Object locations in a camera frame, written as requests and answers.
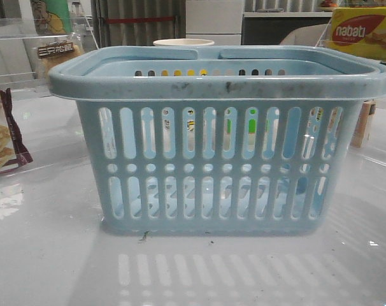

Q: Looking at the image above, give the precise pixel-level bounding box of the packaged bread slice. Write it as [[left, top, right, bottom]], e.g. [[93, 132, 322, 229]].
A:
[[36, 40, 83, 77]]

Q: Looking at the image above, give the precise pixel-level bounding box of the light blue plastic basket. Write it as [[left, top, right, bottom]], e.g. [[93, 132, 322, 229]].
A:
[[48, 45, 386, 235]]

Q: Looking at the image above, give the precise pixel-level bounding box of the dark grey cabinet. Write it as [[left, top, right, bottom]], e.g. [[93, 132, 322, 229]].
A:
[[241, 12, 332, 45]]

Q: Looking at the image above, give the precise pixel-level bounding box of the beige carton box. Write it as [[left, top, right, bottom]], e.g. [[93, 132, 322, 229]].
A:
[[350, 99, 376, 148]]

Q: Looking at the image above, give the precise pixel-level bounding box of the maroon biscuit snack packet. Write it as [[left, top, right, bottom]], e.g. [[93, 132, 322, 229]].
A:
[[0, 89, 32, 174]]

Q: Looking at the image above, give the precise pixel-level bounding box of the green cartoon snack can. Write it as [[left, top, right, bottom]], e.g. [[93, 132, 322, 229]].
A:
[[30, 0, 72, 35]]

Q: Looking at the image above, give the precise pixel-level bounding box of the clear acrylic display shelf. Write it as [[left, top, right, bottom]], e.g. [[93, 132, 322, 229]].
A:
[[0, 17, 97, 100]]

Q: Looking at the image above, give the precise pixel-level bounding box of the fruit plate on counter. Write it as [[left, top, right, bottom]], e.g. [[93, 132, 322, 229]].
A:
[[319, 0, 338, 9]]

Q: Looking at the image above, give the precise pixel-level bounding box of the yellow nabati wafer box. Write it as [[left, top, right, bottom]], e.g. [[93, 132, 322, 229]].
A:
[[331, 7, 386, 44]]

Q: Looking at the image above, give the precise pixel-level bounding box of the right clear acrylic shelf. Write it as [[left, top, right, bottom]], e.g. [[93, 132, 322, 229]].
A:
[[313, 22, 386, 112]]

